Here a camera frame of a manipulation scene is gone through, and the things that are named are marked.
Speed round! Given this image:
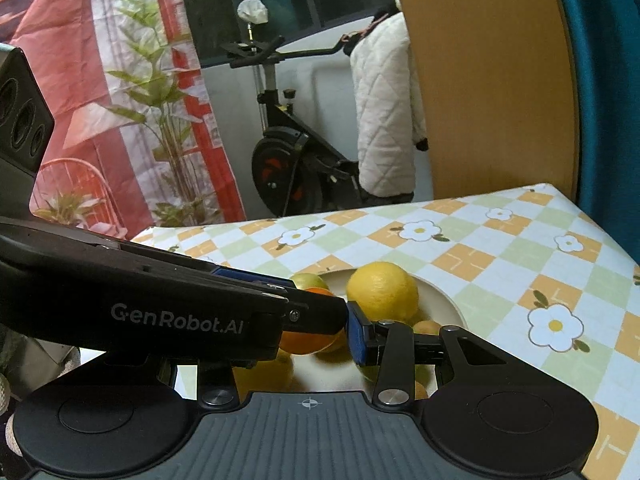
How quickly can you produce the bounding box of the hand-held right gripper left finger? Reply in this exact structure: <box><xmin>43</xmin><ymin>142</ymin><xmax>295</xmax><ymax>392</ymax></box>
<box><xmin>107</xmin><ymin>357</ymin><xmax>240</xmax><ymax>409</ymax></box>

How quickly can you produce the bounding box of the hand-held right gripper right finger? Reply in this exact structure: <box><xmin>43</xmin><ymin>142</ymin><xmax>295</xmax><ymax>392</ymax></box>
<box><xmin>346</xmin><ymin>300</ymin><xmax>539</xmax><ymax>409</ymax></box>

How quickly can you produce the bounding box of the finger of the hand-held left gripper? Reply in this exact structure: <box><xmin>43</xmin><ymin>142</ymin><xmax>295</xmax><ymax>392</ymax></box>
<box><xmin>280</xmin><ymin>294</ymin><xmax>350</xmax><ymax>336</ymax></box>
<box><xmin>120</xmin><ymin>242</ymin><xmax>298</xmax><ymax>295</ymax></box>

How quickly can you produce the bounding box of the yellow lemon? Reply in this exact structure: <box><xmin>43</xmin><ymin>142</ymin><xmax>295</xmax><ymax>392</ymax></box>
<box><xmin>231</xmin><ymin>351</ymin><xmax>296</xmax><ymax>393</ymax></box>
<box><xmin>346</xmin><ymin>261</ymin><xmax>420</xmax><ymax>327</ymax></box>

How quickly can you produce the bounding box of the beige round plate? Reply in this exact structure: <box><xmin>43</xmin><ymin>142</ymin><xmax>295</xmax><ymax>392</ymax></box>
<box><xmin>232</xmin><ymin>267</ymin><xmax>467</xmax><ymax>395</ymax></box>

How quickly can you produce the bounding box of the black exercise bike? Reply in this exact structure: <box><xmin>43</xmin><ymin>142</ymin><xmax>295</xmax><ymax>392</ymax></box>
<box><xmin>220</xmin><ymin>7</ymin><xmax>431</xmax><ymax>221</ymax></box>

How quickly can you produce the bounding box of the checkered floral tablecloth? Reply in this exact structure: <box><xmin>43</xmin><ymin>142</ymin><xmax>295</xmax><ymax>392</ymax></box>
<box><xmin>132</xmin><ymin>182</ymin><xmax>640</xmax><ymax>480</ymax></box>

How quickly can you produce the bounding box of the white rounded panel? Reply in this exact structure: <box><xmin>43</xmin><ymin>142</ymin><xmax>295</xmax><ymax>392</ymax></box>
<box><xmin>307</xmin><ymin>57</ymin><xmax>361</xmax><ymax>161</ymax></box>

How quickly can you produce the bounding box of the white quilted jacket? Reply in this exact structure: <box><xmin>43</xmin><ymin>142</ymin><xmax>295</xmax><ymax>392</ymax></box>
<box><xmin>350</xmin><ymin>11</ymin><xmax>430</xmax><ymax>206</ymax></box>

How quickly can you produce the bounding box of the printed backdrop cloth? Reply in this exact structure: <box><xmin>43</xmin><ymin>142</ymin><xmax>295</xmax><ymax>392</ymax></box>
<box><xmin>0</xmin><ymin>0</ymin><xmax>238</xmax><ymax>241</ymax></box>

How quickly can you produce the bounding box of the white wrapped bike knob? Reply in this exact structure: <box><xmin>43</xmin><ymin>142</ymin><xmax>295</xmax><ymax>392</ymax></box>
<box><xmin>237</xmin><ymin>0</ymin><xmax>269</xmax><ymax>26</ymax></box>

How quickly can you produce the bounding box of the round wooden board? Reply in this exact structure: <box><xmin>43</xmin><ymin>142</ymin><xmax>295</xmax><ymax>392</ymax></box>
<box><xmin>387</xmin><ymin>0</ymin><xmax>583</xmax><ymax>201</ymax></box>

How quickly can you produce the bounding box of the teal curtain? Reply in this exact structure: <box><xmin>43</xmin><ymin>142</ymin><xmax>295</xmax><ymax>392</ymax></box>
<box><xmin>547</xmin><ymin>0</ymin><xmax>640</xmax><ymax>266</ymax></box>

